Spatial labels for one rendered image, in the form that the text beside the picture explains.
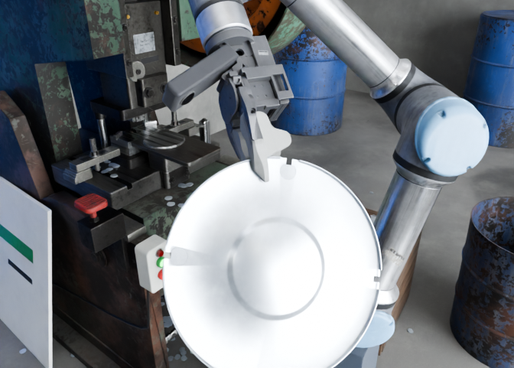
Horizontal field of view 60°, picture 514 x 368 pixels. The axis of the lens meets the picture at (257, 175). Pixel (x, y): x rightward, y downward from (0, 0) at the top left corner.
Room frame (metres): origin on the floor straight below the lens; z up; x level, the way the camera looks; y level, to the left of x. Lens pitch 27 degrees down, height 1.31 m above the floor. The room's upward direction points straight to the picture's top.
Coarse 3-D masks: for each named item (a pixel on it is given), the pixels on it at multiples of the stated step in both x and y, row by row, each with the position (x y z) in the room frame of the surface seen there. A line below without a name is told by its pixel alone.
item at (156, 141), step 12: (156, 132) 1.33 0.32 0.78; (168, 132) 1.31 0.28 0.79; (132, 144) 1.24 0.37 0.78; (144, 144) 1.23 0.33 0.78; (156, 144) 1.22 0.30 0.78; (168, 144) 1.22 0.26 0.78; (180, 144) 1.23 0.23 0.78; (192, 144) 1.23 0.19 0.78; (204, 144) 1.23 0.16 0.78; (156, 156) 1.21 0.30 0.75; (168, 156) 1.15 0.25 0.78; (180, 156) 1.15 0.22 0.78; (192, 156) 1.15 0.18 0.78; (204, 156) 1.15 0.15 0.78; (156, 168) 1.21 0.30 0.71; (168, 168) 1.20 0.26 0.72; (180, 168) 1.23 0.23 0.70; (168, 180) 1.19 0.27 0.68; (180, 180) 1.23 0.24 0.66
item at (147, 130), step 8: (136, 128) 1.37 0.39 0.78; (144, 128) 1.37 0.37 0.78; (152, 128) 1.37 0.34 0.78; (160, 128) 1.37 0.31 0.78; (120, 136) 1.29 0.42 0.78; (128, 136) 1.29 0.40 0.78; (136, 136) 1.29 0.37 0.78; (112, 144) 1.30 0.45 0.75; (120, 144) 1.27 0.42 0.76; (128, 144) 1.25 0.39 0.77; (128, 152) 1.25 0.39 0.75; (136, 152) 1.27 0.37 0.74
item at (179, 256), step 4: (176, 248) 0.45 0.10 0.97; (180, 248) 0.45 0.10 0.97; (172, 252) 0.45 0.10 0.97; (176, 252) 0.45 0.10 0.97; (180, 252) 0.45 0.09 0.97; (184, 252) 0.45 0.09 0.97; (172, 256) 0.45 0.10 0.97; (176, 256) 0.45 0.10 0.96; (180, 256) 0.45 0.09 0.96; (184, 256) 0.45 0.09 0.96; (172, 260) 0.44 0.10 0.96; (176, 260) 0.44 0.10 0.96; (180, 260) 0.45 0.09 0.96; (184, 260) 0.45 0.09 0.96; (176, 264) 0.44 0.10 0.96; (180, 264) 0.44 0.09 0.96
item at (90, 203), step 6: (84, 198) 0.94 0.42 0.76; (90, 198) 0.94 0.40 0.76; (96, 198) 0.94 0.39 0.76; (102, 198) 0.94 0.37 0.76; (78, 204) 0.92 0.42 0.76; (84, 204) 0.91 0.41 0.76; (90, 204) 0.92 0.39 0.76; (96, 204) 0.92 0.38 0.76; (102, 204) 0.92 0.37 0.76; (84, 210) 0.90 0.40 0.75; (90, 210) 0.90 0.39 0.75; (96, 210) 0.91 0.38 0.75; (90, 216) 0.93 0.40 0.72
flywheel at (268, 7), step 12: (252, 0) 1.51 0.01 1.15; (264, 0) 1.44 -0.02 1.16; (276, 0) 1.41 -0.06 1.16; (252, 12) 1.51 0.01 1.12; (264, 12) 1.44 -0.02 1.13; (276, 12) 1.42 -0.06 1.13; (252, 24) 1.47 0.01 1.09; (264, 24) 1.44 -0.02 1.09; (276, 24) 1.48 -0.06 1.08; (252, 36) 1.47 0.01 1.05; (192, 48) 1.64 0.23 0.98
